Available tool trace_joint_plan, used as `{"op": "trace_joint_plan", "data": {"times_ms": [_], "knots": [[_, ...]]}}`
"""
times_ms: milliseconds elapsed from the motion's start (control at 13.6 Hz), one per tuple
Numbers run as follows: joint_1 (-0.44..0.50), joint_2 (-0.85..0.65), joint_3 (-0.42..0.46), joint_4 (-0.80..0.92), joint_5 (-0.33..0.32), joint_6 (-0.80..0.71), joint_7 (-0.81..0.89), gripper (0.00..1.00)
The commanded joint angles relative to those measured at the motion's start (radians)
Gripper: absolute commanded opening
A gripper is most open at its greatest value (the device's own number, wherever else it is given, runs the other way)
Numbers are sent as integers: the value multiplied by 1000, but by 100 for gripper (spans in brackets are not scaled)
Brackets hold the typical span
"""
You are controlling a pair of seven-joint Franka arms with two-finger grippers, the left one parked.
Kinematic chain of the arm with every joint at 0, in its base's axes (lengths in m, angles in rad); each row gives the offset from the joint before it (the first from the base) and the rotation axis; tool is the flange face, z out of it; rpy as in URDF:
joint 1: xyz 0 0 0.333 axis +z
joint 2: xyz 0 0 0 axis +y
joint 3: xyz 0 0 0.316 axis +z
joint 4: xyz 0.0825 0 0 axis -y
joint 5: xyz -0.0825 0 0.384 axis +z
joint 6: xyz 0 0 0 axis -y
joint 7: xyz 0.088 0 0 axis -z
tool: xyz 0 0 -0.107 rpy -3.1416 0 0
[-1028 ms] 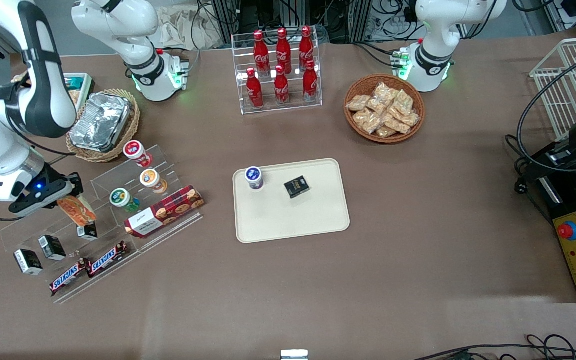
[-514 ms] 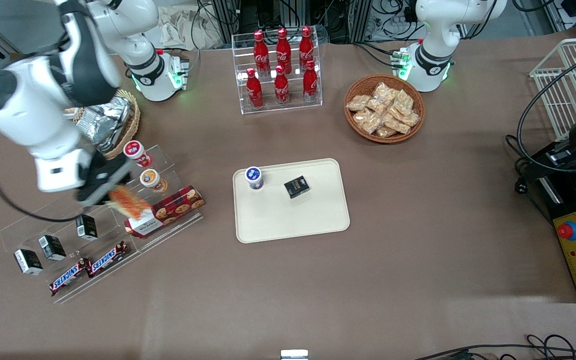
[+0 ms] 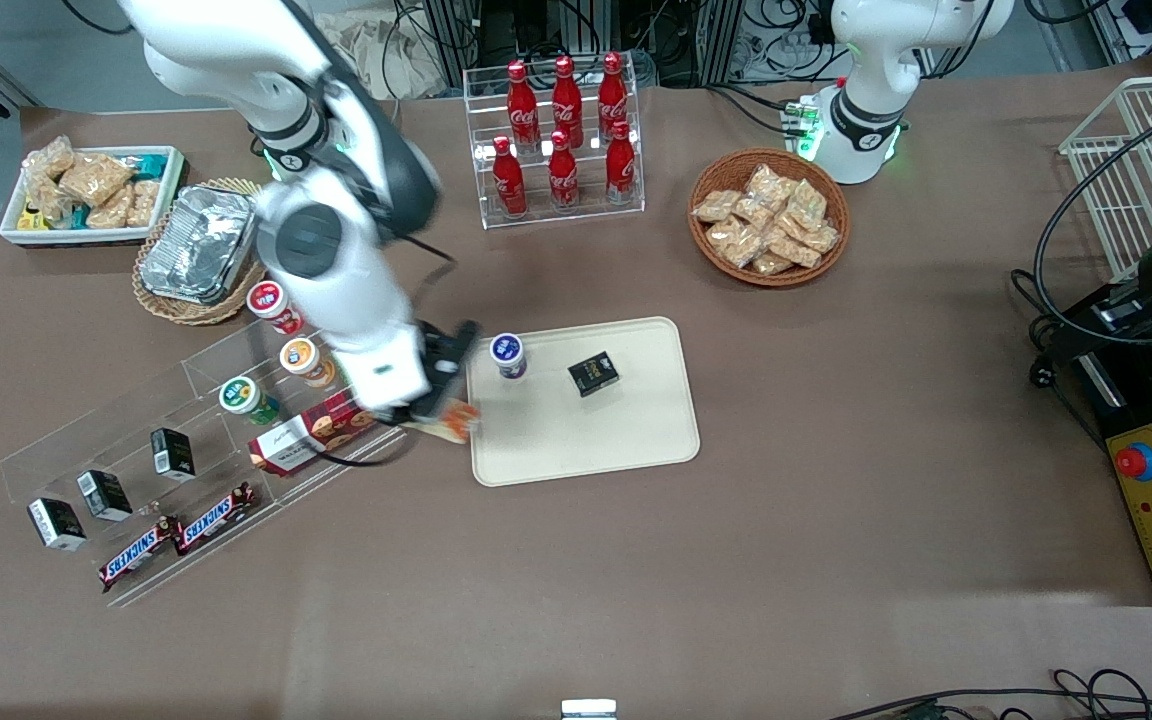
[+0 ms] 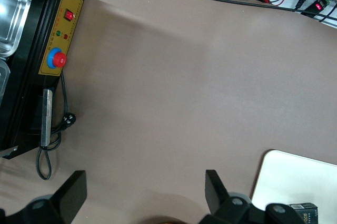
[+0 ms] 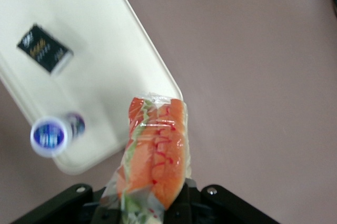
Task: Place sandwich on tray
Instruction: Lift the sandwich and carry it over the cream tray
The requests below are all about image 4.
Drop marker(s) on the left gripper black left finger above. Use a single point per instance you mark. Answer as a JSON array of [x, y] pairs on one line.
[[71, 197]]

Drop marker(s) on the steel tray in machine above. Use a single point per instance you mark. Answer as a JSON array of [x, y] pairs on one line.
[[13, 11]]

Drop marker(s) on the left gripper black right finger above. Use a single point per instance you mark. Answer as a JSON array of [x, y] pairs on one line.
[[218, 200]]

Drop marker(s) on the black machine yellow control panel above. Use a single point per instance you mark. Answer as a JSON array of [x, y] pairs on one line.
[[31, 76]]

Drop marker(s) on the beige plastic serving tray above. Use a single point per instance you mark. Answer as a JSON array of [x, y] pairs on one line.
[[297, 179]]

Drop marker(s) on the black device red light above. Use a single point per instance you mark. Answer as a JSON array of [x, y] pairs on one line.
[[314, 8]]

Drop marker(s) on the green terminal connector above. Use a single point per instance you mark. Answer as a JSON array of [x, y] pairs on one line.
[[324, 1]]

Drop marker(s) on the clear plastic container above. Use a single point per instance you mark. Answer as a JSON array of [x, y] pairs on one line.
[[3, 82]]

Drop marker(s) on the small black box gold print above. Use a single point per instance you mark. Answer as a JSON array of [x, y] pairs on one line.
[[305, 214]]

